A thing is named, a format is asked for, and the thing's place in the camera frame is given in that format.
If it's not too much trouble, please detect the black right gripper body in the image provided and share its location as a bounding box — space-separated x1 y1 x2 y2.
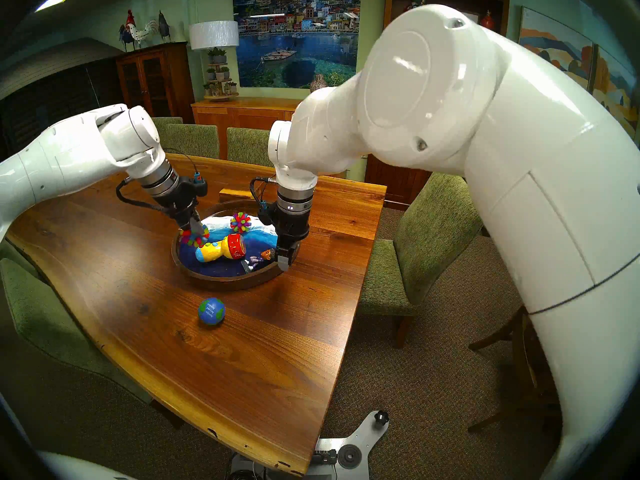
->
271 209 311 251

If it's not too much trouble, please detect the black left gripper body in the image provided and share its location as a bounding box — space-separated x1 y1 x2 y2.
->
161 181 209 230

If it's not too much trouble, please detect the small dark doll figurine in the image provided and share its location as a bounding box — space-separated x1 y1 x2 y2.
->
241 248 277 274

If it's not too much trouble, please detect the blue green globe ball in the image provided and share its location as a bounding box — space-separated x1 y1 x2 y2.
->
198 297 226 326

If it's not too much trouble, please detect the round wooden blue resin tray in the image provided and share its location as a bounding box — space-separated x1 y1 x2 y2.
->
171 201 301 291

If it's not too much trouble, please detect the yellow red toy flashlight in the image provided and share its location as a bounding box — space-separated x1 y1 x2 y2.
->
195 235 247 264

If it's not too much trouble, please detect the small wooden block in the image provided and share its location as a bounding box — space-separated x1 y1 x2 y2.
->
218 186 261 204

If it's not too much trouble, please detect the green upholstered dining chair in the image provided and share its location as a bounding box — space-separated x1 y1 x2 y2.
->
359 171 483 350
0 241 153 405
167 123 220 160
151 116 184 152
226 127 273 166

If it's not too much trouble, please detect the light wood sideboard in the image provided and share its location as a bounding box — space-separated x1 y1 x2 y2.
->
191 97 303 160

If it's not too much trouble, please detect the tiered wooden plant stand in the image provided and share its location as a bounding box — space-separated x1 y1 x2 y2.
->
202 46 240 102

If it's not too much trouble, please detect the dark wood glass-door cabinet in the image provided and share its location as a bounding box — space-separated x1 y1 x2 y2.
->
116 41 196 126

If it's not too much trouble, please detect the dark slatted window blind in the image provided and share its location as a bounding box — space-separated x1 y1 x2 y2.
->
0 59 138 152

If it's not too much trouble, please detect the white drum lamp shade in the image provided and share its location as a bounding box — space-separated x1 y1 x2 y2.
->
189 20 240 51

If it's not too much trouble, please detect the white rooster figurine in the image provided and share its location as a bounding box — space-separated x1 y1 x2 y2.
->
127 20 160 49

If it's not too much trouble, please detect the blue red rooster figurine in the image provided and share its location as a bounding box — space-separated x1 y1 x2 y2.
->
118 10 138 52

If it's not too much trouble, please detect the white robot torso shell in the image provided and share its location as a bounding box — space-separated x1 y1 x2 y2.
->
37 451 138 480

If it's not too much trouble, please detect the abstract landscape canvas painting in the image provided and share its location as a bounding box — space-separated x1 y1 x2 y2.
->
517 6 595 90
590 45 640 140

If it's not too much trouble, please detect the thin black cable orange plug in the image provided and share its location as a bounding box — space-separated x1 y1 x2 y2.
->
165 148 206 185

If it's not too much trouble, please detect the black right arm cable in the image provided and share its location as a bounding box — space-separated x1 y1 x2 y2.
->
249 176 278 221

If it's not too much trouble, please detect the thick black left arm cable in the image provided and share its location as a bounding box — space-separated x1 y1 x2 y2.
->
116 176 173 215

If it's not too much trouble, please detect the harbour town wall picture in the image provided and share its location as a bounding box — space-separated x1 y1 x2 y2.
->
232 0 362 91

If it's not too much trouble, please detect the grey metal robot base bracket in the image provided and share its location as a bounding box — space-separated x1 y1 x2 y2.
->
227 410 391 480

